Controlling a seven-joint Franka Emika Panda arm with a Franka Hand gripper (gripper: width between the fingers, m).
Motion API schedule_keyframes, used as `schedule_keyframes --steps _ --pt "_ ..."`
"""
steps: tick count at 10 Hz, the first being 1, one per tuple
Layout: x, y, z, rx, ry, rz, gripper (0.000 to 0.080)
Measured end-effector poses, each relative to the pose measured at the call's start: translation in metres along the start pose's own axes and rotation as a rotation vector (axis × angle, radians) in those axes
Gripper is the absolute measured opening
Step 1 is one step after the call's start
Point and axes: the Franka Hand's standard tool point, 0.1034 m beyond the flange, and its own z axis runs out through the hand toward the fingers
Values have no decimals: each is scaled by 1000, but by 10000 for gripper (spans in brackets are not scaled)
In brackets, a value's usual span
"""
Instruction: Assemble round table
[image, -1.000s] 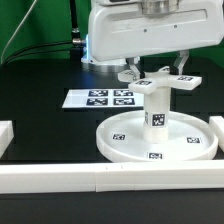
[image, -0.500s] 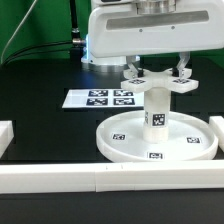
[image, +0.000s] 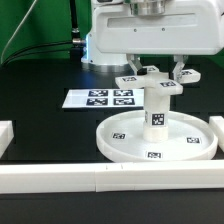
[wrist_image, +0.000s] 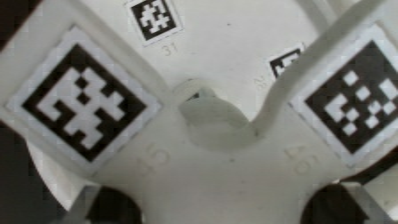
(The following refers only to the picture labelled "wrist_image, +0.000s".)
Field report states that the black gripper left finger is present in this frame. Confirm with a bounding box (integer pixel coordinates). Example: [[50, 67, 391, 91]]
[[87, 187, 142, 224]]

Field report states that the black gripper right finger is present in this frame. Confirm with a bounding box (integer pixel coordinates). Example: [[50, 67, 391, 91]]
[[300, 184, 370, 224]]

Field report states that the white cylindrical table leg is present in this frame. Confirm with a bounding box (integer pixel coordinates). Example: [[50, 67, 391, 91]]
[[180, 88, 251, 151]]

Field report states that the white cross-shaped table base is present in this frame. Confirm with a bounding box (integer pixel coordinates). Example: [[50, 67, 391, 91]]
[[0, 0, 398, 224]]

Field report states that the white round table top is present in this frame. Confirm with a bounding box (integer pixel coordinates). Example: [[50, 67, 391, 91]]
[[23, 0, 398, 214]]

